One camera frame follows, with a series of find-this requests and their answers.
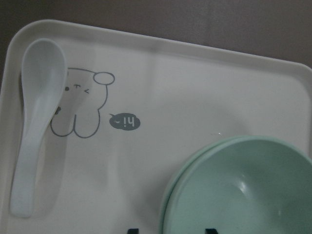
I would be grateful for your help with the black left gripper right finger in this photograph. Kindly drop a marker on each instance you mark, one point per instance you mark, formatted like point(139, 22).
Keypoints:
point(211, 231)

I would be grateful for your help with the green bowl on tray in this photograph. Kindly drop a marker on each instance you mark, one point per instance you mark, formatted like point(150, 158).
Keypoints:
point(177, 174)

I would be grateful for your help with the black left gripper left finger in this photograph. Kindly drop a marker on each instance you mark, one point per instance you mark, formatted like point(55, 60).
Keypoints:
point(133, 231)

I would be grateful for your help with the white ceramic spoon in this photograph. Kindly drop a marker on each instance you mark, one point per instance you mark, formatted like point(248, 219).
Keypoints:
point(43, 79)

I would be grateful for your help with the cream rectangular tray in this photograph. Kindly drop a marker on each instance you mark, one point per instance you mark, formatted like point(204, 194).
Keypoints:
point(133, 110)

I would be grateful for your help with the green bowl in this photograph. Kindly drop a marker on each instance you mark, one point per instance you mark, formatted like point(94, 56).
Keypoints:
point(249, 185)
point(177, 174)

